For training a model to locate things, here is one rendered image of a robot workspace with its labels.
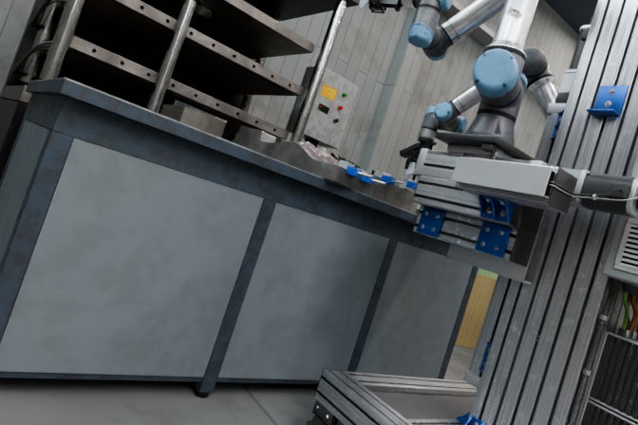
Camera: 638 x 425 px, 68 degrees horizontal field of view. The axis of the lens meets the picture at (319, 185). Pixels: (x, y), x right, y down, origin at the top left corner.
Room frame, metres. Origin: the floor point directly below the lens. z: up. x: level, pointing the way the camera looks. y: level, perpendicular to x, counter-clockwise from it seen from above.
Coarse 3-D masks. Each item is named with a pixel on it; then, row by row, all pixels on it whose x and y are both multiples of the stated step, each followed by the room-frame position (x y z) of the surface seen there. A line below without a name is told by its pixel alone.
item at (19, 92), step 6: (6, 90) 2.26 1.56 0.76; (12, 90) 2.00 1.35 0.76; (18, 90) 1.82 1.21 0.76; (24, 90) 1.71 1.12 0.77; (6, 96) 2.17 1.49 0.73; (12, 96) 1.93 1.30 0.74; (18, 96) 1.76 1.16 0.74; (24, 96) 1.72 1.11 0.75; (30, 96) 1.73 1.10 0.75; (24, 102) 1.85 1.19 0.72
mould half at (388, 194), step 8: (336, 160) 2.09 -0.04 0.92; (376, 176) 1.85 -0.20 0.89; (376, 184) 1.86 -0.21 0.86; (376, 192) 1.87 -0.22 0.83; (384, 192) 1.89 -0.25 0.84; (392, 192) 1.92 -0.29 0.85; (400, 192) 1.95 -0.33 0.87; (408, 192) 1.98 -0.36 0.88; (384, 200) 1.90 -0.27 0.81; (392, 200) 1.93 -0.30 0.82; (400, 200) 1.96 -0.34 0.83; (408, 200) 1.99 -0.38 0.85; (408, 208) 2.00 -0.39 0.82
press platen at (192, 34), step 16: (112, 0) 1.93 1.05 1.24; (128, 0) 1.94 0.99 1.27; (144, 16) 2.00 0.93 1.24; (160, 16) 2.03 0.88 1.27; (192, 32) 2.13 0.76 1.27; (208, 48) 2.19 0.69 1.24; (224, 48) 2.23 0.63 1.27; (240, 64) 2.29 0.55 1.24; (256, 64) 2.34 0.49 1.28; (272, 80) 2.41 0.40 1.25; (288, 80) 2.46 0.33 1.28
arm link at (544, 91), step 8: (544, 72) 1.90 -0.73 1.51; (552, 72) 1.92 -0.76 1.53; (528, 80) 1.93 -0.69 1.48; (536, 80) 1.90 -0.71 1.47; (544, 80) 1.90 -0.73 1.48; (552, 80) 1.90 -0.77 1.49; (528, 88) 1.94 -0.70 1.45; (536, 88) 1.92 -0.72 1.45; (544, 88) 1.90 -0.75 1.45; (552, 88) 1.89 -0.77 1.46; (536, 96) 1.92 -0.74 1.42; (544, 96) 1.89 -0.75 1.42; (552, 96) 1.88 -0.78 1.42; (544, 104) 1.90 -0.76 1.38; (544, 112) 1.90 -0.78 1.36
